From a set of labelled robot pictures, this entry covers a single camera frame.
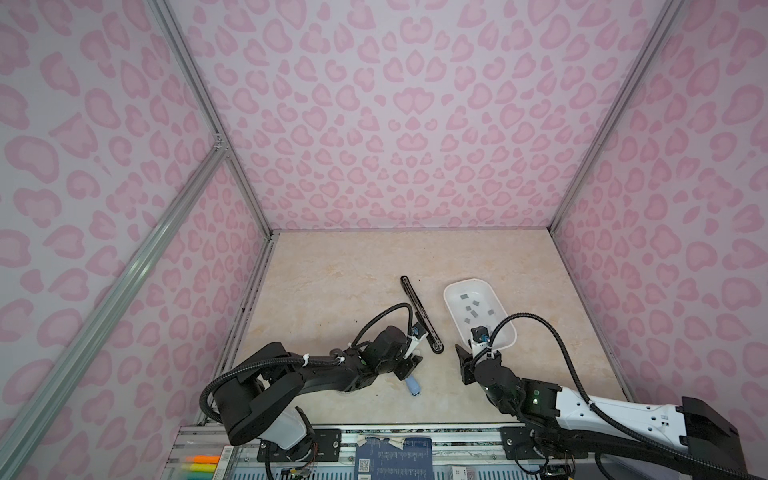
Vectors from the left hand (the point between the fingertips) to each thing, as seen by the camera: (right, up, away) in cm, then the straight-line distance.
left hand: (418, 348), depth 85 cm
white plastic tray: (+19, +10, +13) cm, 26 cm away
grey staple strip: (+19, +8, +11) cm, 24 cm away
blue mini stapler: (-2, -9, -4) cm, 10 cm away
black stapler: (+2, +8, +10) cm, 13 cm away
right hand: (+11, +2, -6) cm, 12 cm away
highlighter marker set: (-52, -23, -15) cm, 59 cm away
